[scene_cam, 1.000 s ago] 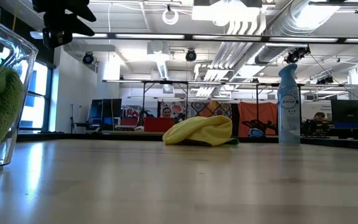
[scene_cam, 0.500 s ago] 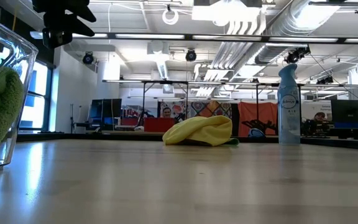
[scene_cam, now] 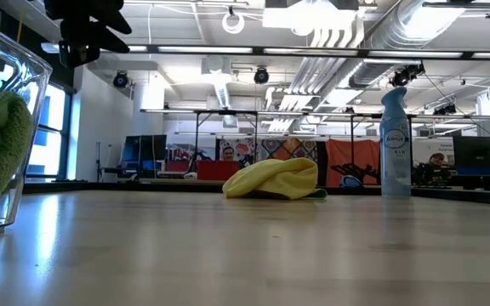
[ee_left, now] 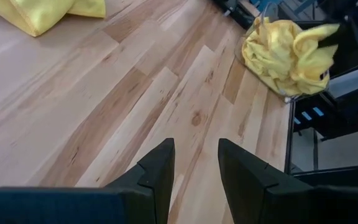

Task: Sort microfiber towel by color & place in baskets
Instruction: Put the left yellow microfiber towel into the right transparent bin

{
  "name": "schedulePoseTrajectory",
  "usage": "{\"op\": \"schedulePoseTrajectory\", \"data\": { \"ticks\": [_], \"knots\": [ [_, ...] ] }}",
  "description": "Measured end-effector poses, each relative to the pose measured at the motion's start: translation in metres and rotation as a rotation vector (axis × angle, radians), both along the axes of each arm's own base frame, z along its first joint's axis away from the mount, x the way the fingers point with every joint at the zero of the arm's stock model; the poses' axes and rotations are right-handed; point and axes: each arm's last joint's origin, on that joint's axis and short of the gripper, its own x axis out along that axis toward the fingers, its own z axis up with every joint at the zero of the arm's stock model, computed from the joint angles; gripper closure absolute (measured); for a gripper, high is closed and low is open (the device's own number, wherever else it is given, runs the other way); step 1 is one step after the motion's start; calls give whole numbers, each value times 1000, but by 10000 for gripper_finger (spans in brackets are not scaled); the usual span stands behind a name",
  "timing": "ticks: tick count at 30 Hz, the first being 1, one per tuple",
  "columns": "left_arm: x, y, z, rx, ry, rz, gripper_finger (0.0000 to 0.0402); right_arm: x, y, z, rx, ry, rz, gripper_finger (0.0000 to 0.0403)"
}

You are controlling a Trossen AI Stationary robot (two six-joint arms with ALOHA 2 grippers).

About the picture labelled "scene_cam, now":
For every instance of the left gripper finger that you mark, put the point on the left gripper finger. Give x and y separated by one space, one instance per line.
109 23
104 42

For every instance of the yellow microfiber towel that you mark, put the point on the yellow microfiber towel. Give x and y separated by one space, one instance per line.
270 178

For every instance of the clear glass basket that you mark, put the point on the clear glass basket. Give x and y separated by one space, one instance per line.
36 85

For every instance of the black monitor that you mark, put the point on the black monitor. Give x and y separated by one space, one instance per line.
145 149
476 151

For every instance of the person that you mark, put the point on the person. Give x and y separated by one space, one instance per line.
435 160
228 153

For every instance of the red panel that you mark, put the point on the red panel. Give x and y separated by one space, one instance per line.
217 170

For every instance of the colourful patterned fabric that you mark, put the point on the colourful patterned fabric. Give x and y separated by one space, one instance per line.
279 149

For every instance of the orange hanging cloth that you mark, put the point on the orange hanging cloth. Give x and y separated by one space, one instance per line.
355 153

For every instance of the blue white round object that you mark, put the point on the blue white round object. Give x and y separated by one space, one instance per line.
350 182

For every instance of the light blue air freshener bottle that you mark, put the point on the light blue air freshener bottle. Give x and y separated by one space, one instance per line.
395 144

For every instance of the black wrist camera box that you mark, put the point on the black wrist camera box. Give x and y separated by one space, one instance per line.
79 53

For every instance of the black background rig frame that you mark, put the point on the black background rig frame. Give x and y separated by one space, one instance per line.
228 111

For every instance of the silver ventilation duct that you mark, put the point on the silver ventilation duct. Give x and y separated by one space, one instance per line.
394 38

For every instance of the black ceiling camera cluster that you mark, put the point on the black ceiling camera cluster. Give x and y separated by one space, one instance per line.
406 75

